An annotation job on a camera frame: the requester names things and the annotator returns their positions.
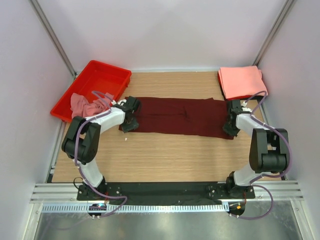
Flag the slotted white cable duct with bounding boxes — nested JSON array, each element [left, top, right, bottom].
[[41, 202, 229, 214]]

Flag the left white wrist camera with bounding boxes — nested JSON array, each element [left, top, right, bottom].
[[110, 99, 127, 106]]

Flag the pink crumpled t shirt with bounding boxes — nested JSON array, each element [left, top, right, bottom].
[[70, 93, 114, 119]]

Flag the left aluminium frame post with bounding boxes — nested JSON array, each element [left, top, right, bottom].
[[28, 0, 77, 79]]

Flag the folded red t shirt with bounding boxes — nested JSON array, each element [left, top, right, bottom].
[[217, 72, 227, 101]]

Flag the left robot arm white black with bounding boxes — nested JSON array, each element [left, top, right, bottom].
[[61, 96, 142, 200]]

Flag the folded salmon pink t shirt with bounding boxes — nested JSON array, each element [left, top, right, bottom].
[[217, 65, 269, 100]]

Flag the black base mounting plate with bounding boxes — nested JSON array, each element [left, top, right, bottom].
[[76, 181, 256, 206]]

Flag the right aluminium frame post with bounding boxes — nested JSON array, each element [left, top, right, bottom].
[[252, 0, 297, 66]]

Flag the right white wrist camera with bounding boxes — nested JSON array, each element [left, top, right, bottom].
[[241, 101, 252, 113]]

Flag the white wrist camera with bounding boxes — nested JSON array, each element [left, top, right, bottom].
[[110, 99, 127, 106], [241, 101, 252, 113]]

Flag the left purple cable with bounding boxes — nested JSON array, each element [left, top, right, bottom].
[[42, 90, 129, 231]]

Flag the red plastic bin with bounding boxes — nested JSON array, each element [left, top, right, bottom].
[[50, 60, 132, 123]]

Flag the dark maroon t shirt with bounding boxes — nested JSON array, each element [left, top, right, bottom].
[[134, 97, 234, 140]]

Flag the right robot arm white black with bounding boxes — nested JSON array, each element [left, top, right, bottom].
[[223, 100, 291, 199]]

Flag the aluminium frame post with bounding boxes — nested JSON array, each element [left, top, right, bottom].
[[28, 0, 77, 79], [252, 0, 297, 66]]

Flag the aluminium front rail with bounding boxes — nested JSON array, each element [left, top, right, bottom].
[[30, 180, 304, 202]]

